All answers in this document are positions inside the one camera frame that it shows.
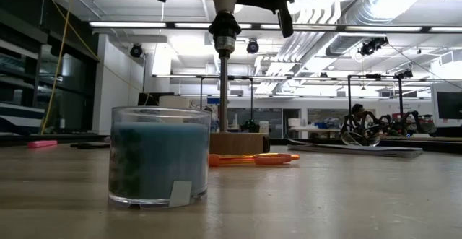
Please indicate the orange pen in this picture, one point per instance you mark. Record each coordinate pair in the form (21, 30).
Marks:
(252, 159)

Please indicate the black ceiling camera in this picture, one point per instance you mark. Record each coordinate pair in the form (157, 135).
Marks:
(371, 45)
(252, 47)
(136, 50)

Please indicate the blue candle in glass jar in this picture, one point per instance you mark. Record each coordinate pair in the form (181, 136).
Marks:
(159, 159)

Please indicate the ceiling light strip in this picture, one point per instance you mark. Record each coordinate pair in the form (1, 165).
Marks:
(126, 25)
(382, 28)

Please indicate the dark storage shelving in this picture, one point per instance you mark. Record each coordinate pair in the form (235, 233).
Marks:
(21, 87)

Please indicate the background black robot arms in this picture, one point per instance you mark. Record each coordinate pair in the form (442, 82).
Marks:
(393, 121)

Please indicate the pink highlighter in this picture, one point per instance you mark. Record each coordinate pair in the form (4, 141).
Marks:
(42, 144)

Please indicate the wooden base lamp black socket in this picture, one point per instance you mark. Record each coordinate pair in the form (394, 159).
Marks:
(223, 87)

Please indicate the white framed wall monitor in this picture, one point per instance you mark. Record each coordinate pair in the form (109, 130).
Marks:
(449, 105)

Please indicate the black monitor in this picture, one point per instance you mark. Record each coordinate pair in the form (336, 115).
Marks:
(151, 99)

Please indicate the background black pole frame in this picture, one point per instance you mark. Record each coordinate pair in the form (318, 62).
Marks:
(375, 76)

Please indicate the person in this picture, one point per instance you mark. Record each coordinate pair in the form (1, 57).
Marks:
(357, 112)

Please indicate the silver ventilation duct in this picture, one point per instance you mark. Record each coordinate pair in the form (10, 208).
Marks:
(357, 18)

